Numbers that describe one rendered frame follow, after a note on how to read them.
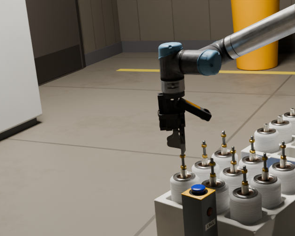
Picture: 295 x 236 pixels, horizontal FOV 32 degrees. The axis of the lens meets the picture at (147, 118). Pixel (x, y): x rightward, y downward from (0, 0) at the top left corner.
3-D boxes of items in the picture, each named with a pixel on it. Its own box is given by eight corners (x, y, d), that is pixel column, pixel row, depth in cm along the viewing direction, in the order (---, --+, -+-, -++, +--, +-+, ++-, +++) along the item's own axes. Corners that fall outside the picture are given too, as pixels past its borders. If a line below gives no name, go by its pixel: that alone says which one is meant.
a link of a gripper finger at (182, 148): (167, 156, 171) (165, 129, 169) (186, 154, 171) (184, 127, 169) (167, 159, 168) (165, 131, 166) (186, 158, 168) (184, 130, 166)
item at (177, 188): (195, 216, 185) (191, 169, 179) (206, 228, 176) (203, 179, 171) (169, 222, 182) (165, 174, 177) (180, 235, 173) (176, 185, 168)
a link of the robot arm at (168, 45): (177, 46, 155) (152, 46, 160) (179, 82, 158) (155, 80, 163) (188, 41, 162) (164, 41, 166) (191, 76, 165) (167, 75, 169)
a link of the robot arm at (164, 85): (183, 75, 167) (184, 80, 160) (184, 89, 169) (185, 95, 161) (160, 77, 168) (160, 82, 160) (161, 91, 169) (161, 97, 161)
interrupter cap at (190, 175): (190, 171, 178) (189, 169, 178) (199, 179, 171) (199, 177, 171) (169, 175, 176) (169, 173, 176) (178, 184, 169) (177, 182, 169)
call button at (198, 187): (208, 192, 147) (208, 185, 147) (200, 197, 145) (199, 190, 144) (197, 189, 150) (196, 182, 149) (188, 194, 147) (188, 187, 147)
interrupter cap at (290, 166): (276, 162, 179) (276, 160, 179) (298, 165, 176) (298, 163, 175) (268, 170, 173) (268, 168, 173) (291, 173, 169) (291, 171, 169)
